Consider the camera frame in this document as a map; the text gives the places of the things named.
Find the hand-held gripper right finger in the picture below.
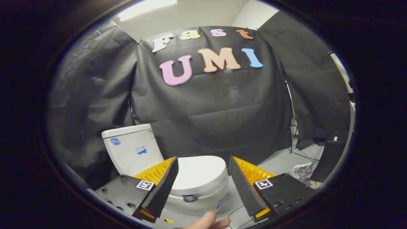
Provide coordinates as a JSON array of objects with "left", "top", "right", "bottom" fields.
[{"left": 229, "top": 156, "right": 318, "bottom": 222}]

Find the white pole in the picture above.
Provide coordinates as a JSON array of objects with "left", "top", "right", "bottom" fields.
[{"left": 329, "top": 52, "right": 355, "bottom": 103}]

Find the white ceramic toilet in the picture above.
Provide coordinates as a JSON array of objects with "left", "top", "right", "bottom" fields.
[{"left": 102, "top": 124, "right": 230, "bottom": 217}]

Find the black light stand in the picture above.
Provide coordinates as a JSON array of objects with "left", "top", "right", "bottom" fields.
[{"left": 285, "top": 80, "right": 299, "bottom": 155}]

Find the white toilet lid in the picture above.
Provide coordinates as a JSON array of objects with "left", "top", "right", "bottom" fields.
[{"left": 170, "top": 156, "right": 229, "bottom": 197}]

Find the black box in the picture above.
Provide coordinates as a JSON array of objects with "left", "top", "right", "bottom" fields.
[{"left": 310, "top": 140, "right": 348, "bottom": 183}]

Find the tangle of cables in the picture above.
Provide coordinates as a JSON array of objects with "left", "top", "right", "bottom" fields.
[{"left": 288, "top": 146, "right": 322, "bottom": 189}]

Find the black backdrop cloth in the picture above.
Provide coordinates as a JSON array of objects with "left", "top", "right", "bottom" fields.
[{"left": 48, "top": 11, "right": 352, "bottom": 188}]

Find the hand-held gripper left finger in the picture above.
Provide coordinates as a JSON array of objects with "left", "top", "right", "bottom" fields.
[{"left": 94, "top": 156, "right": 179, "bottom": 223}]

